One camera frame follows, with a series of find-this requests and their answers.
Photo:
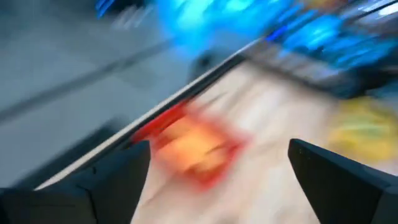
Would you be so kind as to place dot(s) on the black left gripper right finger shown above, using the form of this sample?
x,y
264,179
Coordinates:
x,y
335,189

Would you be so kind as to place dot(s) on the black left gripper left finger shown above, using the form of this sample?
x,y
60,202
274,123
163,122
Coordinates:
x,y
118,193

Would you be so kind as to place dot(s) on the orange foam block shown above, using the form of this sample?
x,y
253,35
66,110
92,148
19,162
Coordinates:
x,y
192,146

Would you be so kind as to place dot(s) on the yellow plastic basket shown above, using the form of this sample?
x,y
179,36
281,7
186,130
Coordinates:
x,y
363,133

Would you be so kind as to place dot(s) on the red plastic basket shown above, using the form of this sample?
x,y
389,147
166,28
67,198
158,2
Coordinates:
x,y
155,124

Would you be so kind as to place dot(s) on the black table frame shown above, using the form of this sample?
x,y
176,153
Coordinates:
x,y
183,91

